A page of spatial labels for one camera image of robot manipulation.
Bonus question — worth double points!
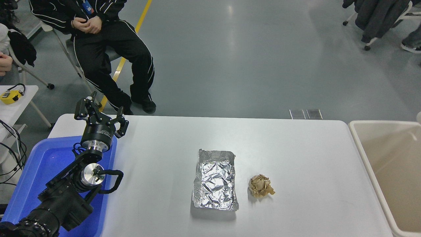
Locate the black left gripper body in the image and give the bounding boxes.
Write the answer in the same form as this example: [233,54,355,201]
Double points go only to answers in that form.
[81,118,116,145]

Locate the crumpled tan paper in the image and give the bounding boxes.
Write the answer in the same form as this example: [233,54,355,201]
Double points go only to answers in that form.
[248,174,275,198]

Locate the person's left hand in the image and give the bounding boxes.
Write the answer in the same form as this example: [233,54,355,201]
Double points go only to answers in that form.
[86,16,102,34]

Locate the person's right hand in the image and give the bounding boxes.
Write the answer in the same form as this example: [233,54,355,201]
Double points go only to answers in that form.
[72,17,88,33]

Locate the person's hand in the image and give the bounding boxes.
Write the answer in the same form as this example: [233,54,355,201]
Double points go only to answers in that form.
[0,53,13,77]

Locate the person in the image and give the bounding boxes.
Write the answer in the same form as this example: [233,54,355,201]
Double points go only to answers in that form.
[29,0,157,116]
[0,22,13,86]
[400,25,421,54]

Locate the blue plastic tray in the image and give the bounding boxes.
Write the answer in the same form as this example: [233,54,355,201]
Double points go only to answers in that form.
[2,136,117,237]

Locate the grey seat office chair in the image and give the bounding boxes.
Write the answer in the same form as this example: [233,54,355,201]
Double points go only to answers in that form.
[39,20,123,96]

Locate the white side table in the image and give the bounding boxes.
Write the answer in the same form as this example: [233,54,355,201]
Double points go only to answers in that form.
[0,85,52,145]

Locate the white swivel chair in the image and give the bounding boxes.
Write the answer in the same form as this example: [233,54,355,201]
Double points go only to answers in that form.
[7,46,55,90]

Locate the yellow handheld device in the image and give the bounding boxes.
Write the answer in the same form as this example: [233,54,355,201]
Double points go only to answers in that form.
[0,83,26,105]

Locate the black garment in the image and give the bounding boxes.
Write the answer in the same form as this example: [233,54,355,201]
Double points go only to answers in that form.
[7,29,37,67]

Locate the grey metal platform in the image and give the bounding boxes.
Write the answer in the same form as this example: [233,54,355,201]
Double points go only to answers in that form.
[26,21,43,40]

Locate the blue badge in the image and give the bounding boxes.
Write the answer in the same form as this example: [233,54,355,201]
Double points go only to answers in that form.
[82,0,96,15]

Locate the silver foil tray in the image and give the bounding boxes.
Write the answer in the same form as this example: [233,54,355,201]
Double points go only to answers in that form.
[192,149,239,211]

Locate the black equipment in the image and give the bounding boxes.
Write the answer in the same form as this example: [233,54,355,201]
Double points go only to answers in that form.
[0,0,19,30]

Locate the large pale bin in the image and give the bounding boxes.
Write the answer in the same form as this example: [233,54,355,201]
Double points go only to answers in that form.
[348,120,421,237]

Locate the dark grey coat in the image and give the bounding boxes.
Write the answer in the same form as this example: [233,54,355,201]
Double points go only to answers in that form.
[342,0,412,43]

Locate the white chair with castors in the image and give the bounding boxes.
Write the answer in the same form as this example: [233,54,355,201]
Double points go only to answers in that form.
[342,2,421,51]

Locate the black cable bundle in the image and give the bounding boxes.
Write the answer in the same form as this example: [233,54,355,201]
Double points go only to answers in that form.
[0,120,27,187]

